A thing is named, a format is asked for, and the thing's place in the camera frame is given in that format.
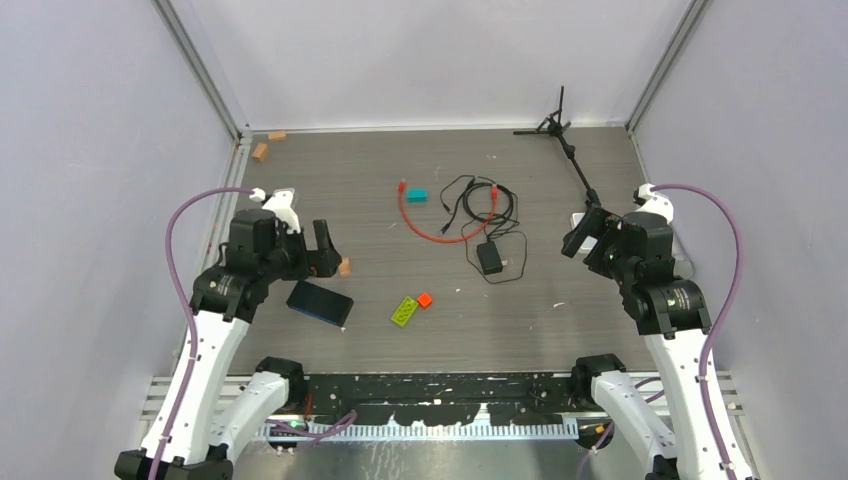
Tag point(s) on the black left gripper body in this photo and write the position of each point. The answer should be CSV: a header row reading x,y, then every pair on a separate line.
x,y
295,261

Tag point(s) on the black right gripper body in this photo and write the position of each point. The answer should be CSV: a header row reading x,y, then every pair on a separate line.
x,y
605,256

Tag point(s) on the black network switch box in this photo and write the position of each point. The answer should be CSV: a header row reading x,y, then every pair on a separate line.
x,y
320,303

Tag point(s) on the black power adapter with cord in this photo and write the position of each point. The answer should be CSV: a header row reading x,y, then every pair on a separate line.
x,y
489,263

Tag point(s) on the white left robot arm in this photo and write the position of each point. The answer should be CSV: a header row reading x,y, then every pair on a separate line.
x,y
189,439

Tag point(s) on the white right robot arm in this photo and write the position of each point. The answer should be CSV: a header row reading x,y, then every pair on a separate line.
x,y
671,316

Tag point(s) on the tan wooden block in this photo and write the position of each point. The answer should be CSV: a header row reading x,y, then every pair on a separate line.
x,y
345,269

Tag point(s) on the green lego brick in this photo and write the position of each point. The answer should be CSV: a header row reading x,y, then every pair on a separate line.
x,y
404,311

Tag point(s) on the orange-red cube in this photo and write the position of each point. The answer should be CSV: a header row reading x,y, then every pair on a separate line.
x,y
425,300

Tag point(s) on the teal block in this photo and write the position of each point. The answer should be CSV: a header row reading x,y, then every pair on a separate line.
x,y
415,196

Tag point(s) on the orange block near corner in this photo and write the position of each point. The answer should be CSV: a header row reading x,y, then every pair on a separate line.
x,y
260,152

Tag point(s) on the black tripod stand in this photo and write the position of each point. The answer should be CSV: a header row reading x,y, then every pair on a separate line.
x,y
553,126

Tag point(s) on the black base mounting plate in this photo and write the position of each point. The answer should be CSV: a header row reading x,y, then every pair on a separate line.
x,y
442,399

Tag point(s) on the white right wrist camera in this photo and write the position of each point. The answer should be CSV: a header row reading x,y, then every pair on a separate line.
x,y
649,200

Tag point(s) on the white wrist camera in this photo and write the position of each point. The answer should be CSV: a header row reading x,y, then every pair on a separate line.
x,y
281,203
649,200

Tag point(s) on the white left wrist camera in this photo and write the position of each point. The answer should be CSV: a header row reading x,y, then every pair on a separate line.
x,y
281,203

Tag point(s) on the grey cylinder by wall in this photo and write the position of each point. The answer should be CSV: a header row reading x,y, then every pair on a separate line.
x,y
683,267

